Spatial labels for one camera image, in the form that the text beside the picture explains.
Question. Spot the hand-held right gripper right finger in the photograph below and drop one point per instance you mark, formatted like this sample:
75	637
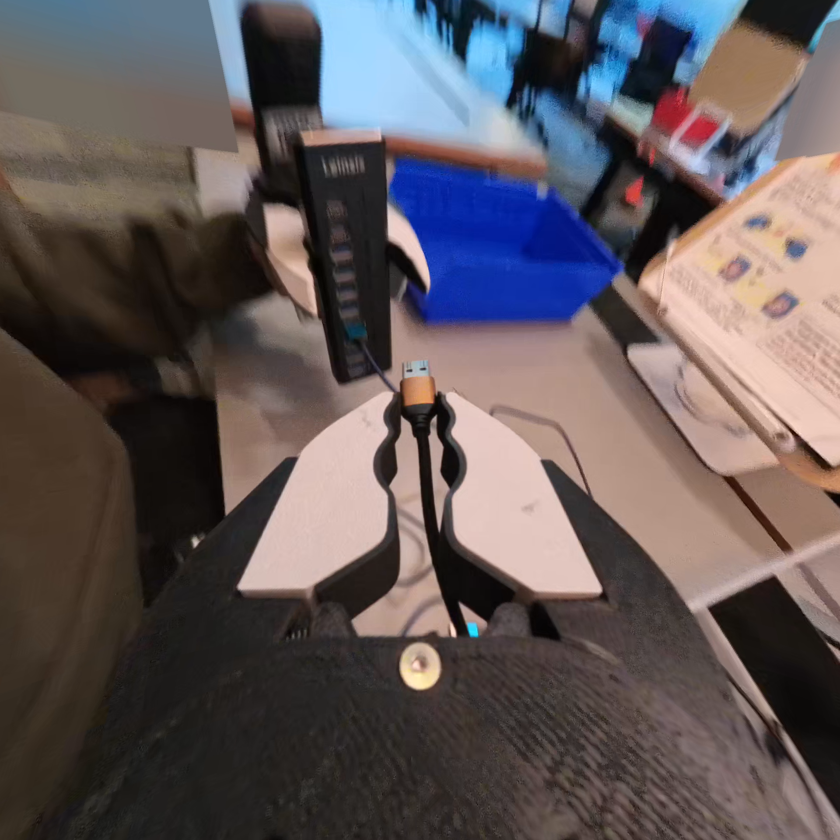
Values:
518	518

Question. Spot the black USB hub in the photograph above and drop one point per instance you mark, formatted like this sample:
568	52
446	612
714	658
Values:
351	262

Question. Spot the person's left forearm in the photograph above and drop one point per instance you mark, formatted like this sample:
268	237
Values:
131	275

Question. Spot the blue plastic bin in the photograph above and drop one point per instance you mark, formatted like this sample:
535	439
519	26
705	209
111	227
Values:
499	282

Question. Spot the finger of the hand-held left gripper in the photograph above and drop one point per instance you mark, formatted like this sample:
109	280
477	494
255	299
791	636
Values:
410	253
289	256

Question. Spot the person's black pants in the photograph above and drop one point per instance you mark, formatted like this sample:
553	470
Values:
170	472

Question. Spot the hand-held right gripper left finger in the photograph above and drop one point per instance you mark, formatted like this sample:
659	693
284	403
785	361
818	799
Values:
328	518

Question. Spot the grey desk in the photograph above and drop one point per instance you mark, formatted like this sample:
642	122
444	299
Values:
525	354

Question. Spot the printed paper sheet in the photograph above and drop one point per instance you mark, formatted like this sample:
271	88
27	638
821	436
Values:
774	289

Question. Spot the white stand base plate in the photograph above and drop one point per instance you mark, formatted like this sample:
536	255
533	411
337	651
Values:
702	426

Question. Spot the red box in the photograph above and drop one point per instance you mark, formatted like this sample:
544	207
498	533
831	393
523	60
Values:
686	118

